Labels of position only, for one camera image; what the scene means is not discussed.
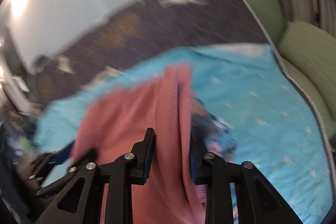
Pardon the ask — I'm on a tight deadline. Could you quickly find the pink knit garment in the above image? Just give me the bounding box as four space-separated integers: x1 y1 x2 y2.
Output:
71 64 208 224

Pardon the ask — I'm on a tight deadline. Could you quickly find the floral patterned folded garment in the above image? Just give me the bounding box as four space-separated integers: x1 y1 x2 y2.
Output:
191 99 237 162

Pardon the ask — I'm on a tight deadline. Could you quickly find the light blue star blanket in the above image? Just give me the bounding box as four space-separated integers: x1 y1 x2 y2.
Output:
34 44 335 223

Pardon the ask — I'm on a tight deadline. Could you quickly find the green pillow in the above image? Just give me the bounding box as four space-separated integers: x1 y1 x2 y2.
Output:
245 0 286 44
277 21 335 117

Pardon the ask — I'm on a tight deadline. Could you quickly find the dark deer pattern bedsheet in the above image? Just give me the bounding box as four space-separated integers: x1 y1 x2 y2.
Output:
34 0 268 106

